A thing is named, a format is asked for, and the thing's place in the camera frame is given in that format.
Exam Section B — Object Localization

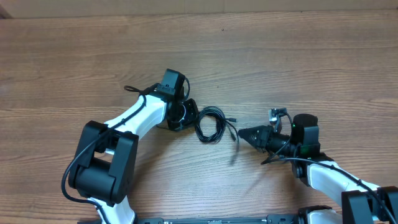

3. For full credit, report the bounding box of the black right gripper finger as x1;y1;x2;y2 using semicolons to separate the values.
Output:
240;137;257;148
238;126;264;137

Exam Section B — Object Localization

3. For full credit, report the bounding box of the black USB cable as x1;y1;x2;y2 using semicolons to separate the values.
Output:
194;106;239;144

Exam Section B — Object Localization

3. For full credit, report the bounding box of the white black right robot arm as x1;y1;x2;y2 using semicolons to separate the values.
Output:
238;109;397;223

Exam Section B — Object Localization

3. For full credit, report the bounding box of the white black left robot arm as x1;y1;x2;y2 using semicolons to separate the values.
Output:
61;69;198;223

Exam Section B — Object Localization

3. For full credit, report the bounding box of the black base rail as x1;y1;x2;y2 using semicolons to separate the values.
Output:
134;214;305;224

